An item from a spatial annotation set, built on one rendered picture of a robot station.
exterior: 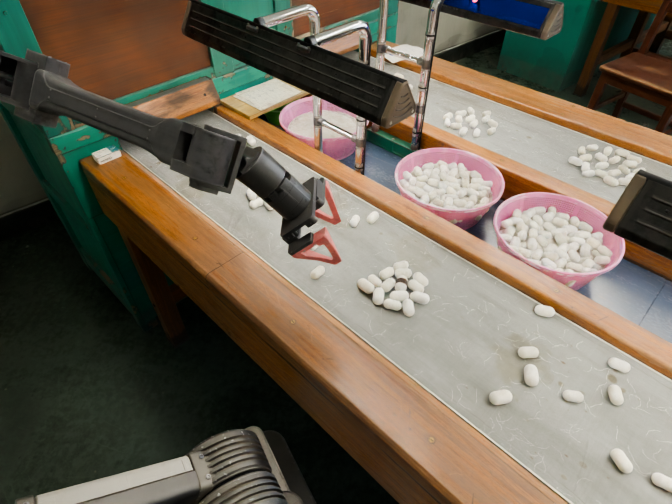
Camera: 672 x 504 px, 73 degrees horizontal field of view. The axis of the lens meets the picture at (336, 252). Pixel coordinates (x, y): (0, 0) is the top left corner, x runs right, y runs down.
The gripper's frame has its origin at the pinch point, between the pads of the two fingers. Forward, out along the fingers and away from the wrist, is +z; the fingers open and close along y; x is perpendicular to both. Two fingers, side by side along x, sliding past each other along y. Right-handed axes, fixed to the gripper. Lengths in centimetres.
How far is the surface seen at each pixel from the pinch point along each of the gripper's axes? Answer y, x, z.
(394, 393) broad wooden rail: 19.9, -2.1, 17.2
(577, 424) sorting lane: 23.8, 18.0, 37.0
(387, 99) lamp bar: -14.6, 17.5, -7.9
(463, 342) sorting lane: 8.7, 6.7, 27.7
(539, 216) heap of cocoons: -26, 26, 43
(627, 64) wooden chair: -183, 89, 132
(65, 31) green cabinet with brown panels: -54, -38, -50
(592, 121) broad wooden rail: -66, 49, 59
